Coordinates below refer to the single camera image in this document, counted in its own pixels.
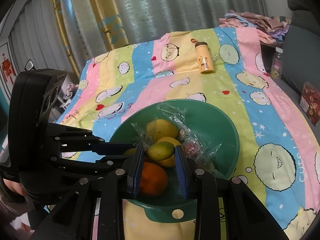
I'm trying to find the large yellow grapefruit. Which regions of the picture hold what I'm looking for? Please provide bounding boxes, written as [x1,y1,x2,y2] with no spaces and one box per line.
[155,136,183,168]

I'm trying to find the white shopping bags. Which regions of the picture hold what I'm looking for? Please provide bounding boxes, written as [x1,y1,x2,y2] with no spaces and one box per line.
[56,83,78,112]

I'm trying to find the red knot wall ornament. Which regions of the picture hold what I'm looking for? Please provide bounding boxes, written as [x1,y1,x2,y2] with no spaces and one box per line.
[1,52,15,84]

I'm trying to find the person's left forearm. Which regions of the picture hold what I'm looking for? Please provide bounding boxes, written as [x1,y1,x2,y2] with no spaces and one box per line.
[0,192,35,232]

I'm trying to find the yellow patterned curtain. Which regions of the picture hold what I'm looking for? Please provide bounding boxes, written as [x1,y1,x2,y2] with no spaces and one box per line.
[49,0,129,68]

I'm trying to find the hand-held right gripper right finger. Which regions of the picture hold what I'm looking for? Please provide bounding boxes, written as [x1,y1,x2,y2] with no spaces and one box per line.
[174,145,288,240]

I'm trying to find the person's left hand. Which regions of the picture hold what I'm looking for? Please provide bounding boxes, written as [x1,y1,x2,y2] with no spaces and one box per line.
[3,179,26,198]

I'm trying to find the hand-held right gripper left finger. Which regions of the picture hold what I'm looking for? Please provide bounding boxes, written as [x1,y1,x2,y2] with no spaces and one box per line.
[30,145,145,240]

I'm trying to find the orange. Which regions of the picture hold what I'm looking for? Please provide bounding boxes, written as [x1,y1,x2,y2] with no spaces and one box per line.
[139,162,168,197]

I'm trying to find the yellow bear-print bottle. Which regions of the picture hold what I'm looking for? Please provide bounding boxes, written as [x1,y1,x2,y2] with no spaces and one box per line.
[191,39,215,75]

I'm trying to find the green plastic basin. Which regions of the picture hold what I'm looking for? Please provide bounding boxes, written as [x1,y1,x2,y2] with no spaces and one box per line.
[109,99,240,223]

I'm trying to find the yellow-green apple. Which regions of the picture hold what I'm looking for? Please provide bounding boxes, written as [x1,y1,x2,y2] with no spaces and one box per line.
[146,119,179,143]

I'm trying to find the clear plastic bottle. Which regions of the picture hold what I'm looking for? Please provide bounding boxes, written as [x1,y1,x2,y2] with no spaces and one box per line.
[270,47,284,80]

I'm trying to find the grey curtain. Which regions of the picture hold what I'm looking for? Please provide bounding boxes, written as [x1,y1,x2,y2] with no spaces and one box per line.
[67,0,270,48]

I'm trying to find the pile of folded clothes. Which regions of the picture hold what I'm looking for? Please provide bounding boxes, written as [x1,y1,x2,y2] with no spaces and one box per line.
[219,10,292,45]

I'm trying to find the striped cartoon blanket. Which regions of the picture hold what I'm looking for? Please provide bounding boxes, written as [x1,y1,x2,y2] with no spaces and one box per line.
[56,26,318,240]

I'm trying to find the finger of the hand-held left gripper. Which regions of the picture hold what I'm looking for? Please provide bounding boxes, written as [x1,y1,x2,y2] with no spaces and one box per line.
[51,154,131,176]
[49,124,137,155]

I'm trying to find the grey sofa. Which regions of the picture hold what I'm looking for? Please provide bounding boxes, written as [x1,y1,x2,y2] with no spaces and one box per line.
[260,0,320,128]

